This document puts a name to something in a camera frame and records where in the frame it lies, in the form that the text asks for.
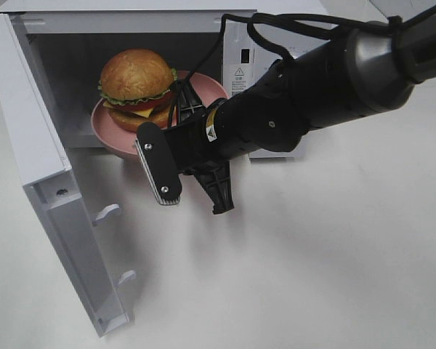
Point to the burger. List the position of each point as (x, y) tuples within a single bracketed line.
[(137, 86)]

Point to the pink plate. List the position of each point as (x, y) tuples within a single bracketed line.
[(121, 142)]

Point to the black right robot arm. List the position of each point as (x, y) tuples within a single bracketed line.
[(329, 70)]

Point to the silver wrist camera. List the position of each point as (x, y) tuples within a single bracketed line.
[(158, 164)]

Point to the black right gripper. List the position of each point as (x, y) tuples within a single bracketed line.
[(240, 125)]

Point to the white microwave door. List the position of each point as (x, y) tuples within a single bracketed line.
[(47, 176)]

